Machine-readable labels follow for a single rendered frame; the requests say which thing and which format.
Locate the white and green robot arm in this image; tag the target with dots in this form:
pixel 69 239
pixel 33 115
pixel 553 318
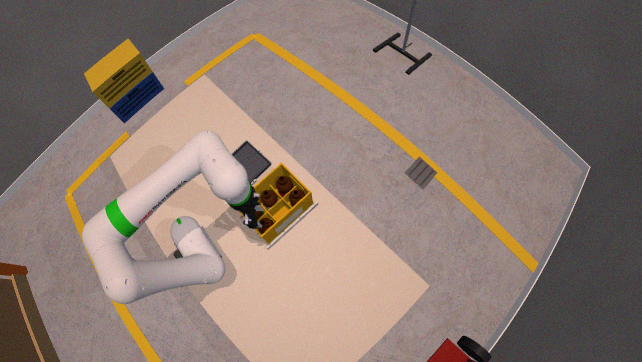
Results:
pixel 126 280

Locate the yellow divided crate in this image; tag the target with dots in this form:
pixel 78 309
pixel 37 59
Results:
pixel 279 211

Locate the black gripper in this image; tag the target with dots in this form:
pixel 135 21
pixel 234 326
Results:
pixel 254 223

